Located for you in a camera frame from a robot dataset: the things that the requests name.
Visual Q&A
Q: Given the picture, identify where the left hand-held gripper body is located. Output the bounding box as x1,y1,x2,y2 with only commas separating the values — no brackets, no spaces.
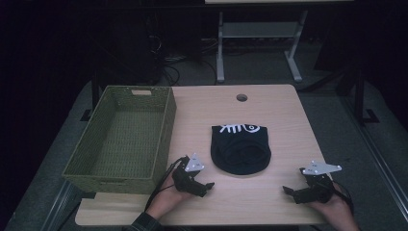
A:
171,152,206,193

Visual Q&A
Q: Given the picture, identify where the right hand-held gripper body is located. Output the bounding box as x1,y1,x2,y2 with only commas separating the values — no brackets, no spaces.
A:
299,160,343,204

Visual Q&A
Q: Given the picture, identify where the black beanie with white print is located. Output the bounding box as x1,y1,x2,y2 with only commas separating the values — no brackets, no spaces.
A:
210,123,272,176

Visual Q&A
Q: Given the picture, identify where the green woven basket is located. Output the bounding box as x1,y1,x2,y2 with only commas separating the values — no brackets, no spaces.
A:
62,85,178,195

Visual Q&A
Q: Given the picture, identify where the person's right hand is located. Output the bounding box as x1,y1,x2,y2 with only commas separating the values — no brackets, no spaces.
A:
308,182,354,223

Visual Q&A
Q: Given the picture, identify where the person's left hand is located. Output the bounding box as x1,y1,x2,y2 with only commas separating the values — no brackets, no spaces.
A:
145,174,193,221

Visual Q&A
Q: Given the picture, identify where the black metal stand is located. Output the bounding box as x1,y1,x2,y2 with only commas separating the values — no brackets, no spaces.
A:
335,65,381,125

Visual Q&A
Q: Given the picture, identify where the black metal table leg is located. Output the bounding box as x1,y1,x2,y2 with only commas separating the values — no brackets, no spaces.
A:
79,71,101,122

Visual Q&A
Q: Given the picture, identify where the white metal stand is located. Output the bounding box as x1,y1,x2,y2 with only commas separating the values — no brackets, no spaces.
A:
215,10,309,84

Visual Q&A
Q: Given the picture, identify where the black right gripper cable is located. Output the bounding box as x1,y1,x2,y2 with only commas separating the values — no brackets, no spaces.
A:
332,182,356,216

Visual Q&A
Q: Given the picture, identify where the metal floor rail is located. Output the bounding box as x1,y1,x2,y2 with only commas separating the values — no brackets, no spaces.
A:
339,95,408,223
39,180,82,231

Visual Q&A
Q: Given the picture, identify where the bundle of floor cables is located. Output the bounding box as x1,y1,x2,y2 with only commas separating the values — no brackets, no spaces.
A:
145,15,219,87

